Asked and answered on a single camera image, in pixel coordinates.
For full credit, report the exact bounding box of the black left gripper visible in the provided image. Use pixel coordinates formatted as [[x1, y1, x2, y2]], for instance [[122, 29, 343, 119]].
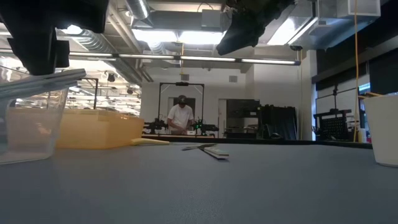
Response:
[[0, 0, 109, 77]]

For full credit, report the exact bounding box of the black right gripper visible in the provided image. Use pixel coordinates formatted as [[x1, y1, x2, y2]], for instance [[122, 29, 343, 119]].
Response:
[[216, 0, 295, 57]]

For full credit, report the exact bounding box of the grey ceiling box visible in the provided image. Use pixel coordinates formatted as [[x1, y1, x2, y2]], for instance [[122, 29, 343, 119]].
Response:
[[201, 9, 222, 29]]

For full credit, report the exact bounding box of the long ceiling light bar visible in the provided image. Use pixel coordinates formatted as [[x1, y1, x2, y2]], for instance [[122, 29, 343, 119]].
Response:
[[68, 47, 302, 67]]

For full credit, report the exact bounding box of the dark storage shelf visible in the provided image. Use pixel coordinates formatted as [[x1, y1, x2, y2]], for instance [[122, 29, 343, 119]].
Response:
[[225, 98, 261, 139]]

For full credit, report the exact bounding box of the orange translucent plastic bin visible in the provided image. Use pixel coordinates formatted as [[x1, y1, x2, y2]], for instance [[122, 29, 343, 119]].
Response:
[[4, 107, 145, 150]]

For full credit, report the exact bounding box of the black curtain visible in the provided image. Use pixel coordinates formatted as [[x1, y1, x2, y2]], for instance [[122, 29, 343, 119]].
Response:
[[257, 105, 299, 141]]

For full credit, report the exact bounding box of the person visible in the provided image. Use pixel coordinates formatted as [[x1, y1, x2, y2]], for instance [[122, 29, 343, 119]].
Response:
[[167, 94, 195, 136]]

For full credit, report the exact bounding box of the clear plastic bin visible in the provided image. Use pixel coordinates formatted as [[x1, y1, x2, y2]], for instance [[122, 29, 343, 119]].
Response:
[[0, 63, 87, 166]]

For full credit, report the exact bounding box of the black stand pole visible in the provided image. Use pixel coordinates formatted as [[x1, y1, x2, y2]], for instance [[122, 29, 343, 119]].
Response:
[[331, 83, 339, 110]]

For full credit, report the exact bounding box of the white ceiling box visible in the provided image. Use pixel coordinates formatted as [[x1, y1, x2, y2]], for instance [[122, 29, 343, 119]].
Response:
[[347, 0, 382, 17]]

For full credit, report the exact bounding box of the black perforated cart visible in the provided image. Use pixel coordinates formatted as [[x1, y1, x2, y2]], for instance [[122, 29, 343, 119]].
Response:
[[312, 108, 353, 141]]

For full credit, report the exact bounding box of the white bottle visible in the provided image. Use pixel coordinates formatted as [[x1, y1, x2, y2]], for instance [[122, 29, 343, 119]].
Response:
[[357, 127, 368, 144]]

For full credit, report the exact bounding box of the blue-grey table mat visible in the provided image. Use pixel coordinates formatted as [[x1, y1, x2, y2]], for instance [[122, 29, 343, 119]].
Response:
[[0, 141, 398, 224]]

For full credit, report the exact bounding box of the white cup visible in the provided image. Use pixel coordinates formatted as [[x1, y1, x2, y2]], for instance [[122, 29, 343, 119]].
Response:
[[362, 94, 398, 168]]

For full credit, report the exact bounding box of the black gantry frame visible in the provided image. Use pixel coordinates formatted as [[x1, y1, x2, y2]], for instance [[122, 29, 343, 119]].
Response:
[[74, 76, 100, 110], [157, 81, 205, 135]]

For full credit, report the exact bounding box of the rectangular grey ceiling duct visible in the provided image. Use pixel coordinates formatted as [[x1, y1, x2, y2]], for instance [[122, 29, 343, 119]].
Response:
[[267, 12, 352, 50]]

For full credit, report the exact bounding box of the round silver duct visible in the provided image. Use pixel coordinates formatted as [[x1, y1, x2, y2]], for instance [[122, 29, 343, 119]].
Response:
[[125, 0, 150, 20]]

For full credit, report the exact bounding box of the black aluminium table frame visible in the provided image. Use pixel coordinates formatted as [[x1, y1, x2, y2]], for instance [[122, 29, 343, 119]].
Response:
[[141, 133, 374, 149]]

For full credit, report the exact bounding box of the yellow-handled knife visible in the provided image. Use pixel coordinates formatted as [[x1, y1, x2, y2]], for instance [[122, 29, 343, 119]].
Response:
[[129, 137, 187, 147]]

